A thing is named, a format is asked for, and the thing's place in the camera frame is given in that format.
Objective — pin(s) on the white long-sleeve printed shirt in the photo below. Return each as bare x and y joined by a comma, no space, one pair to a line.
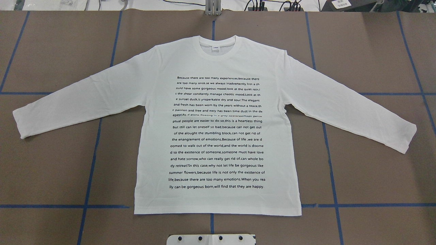
215,136

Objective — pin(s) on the grey aluminium frame post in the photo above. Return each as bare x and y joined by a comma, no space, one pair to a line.
213,7

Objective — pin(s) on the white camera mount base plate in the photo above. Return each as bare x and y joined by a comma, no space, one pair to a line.
212,239

